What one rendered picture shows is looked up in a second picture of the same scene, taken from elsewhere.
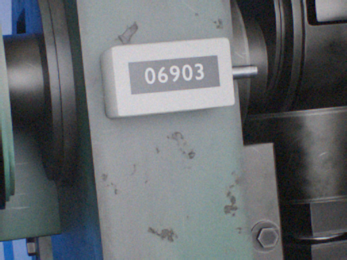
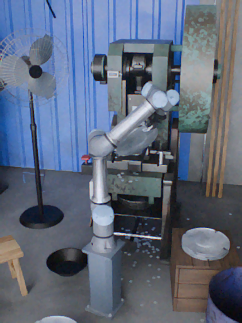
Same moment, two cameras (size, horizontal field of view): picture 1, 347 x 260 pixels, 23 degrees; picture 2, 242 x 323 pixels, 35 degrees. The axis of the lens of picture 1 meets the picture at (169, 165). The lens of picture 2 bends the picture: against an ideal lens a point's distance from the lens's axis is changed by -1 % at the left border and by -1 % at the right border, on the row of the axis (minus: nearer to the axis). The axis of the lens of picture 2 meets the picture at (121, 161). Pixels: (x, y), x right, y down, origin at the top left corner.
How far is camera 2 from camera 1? 2.10 m
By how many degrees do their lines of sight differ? 31
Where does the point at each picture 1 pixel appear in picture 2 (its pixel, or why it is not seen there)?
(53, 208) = not seen: hidden behind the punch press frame
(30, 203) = not seen: hidden behind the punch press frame
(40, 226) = not seen: hidden behind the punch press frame
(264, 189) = (124, 84)
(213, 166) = (118, 82)
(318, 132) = (135, 79)
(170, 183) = (114, 82)
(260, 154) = (124, 81)
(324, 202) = (138, 86)
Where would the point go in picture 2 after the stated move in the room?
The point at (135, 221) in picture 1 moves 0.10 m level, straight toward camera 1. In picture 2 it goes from (110, 86) to (104, 88)
